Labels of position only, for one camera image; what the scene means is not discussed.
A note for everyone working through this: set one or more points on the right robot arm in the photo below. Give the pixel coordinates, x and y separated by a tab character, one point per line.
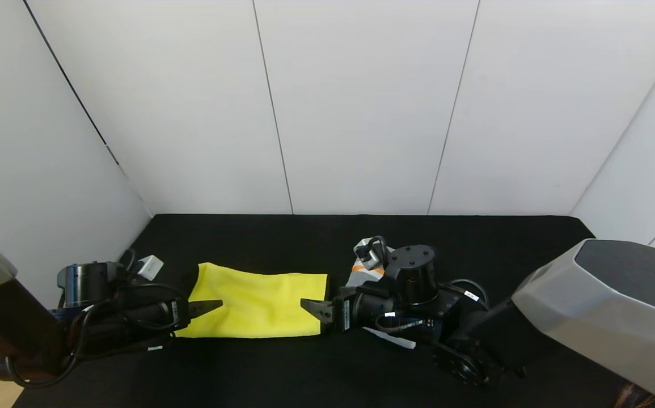
605	306

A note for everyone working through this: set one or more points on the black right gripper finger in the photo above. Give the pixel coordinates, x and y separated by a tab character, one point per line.
327	326
316	306

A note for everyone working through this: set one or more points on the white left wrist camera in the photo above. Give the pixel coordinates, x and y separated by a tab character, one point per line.
148	267

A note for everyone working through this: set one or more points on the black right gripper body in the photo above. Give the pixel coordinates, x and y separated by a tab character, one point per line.
343	311

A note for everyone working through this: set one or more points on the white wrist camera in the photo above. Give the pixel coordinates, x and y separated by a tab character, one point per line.
148	267
368	253

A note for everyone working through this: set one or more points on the yellow microfiber towel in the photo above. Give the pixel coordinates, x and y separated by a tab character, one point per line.
259	306

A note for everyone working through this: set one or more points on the grey towel with orange marks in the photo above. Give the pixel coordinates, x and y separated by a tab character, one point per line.
367	273

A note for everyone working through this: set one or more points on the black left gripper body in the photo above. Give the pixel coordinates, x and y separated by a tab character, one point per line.
178	313

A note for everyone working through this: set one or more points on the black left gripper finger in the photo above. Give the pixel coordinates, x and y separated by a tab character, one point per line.
205	306
199	313

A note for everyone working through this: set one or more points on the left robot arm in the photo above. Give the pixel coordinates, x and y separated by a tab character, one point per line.
4	323

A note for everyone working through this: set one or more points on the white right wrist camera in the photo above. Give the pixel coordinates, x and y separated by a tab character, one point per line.
368	253

